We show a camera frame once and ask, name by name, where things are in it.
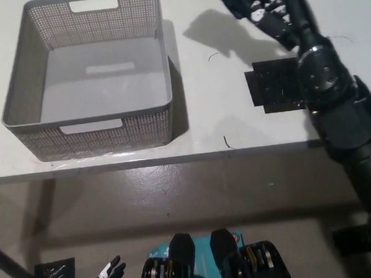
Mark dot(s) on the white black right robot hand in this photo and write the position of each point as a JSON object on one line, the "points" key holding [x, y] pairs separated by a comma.
{"points": [[273, 24]]}

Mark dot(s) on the black floor tape marker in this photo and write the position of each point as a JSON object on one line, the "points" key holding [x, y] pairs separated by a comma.
{"points": [[352, 240], [54, 274]]}

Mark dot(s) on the black robot body block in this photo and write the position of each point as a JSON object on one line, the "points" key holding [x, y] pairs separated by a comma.
{"points": [[258, 262], [164, 271]]}

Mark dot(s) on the black tape patch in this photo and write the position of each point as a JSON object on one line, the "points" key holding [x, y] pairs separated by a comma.
{"points": [[272, 86]]}

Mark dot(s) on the teal robot body panel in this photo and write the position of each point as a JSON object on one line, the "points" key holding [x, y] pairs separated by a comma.
{"points": [[202, 258]]}

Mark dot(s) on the black metal table leg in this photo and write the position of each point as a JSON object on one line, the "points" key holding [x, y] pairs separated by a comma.
{"points": [[8, 263]]}

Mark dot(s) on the white rectangular basket label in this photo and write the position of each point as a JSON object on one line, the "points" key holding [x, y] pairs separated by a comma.
{"points": [[110, 68]]}

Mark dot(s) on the grey perforated plastic basket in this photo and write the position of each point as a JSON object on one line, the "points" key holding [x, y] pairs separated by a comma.
{"points": [[26, 104]]}

